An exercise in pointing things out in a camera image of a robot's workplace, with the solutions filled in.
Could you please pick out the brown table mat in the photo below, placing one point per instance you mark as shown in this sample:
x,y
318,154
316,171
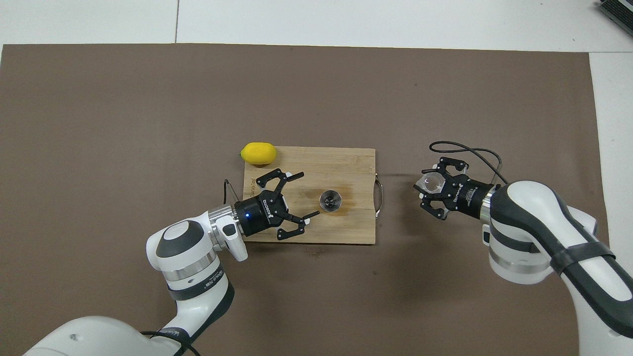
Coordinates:
x,y
99,123

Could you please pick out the yellow lemon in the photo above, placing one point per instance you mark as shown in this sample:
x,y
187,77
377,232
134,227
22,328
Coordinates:
x,y
258,153

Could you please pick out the metal double jigger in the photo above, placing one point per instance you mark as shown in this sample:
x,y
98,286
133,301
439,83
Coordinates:
x,y
330,200

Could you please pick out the small clear glass cup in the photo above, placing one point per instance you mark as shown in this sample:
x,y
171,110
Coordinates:
x,y
431,183

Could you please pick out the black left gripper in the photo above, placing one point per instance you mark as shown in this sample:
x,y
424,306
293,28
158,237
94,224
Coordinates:
x,y
262,212

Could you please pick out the wooden cutting board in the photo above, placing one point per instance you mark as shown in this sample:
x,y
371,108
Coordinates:
x,y
346,163

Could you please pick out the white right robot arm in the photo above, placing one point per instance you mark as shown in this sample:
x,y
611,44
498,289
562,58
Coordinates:
x,y
534,222

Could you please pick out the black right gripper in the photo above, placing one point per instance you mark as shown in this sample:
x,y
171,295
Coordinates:
x,y
467,195

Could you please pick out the grey ribbed device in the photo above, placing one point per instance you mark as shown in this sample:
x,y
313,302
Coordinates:
x,y
620,12

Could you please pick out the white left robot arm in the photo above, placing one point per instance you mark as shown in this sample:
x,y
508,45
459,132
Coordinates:
x,y
188,257

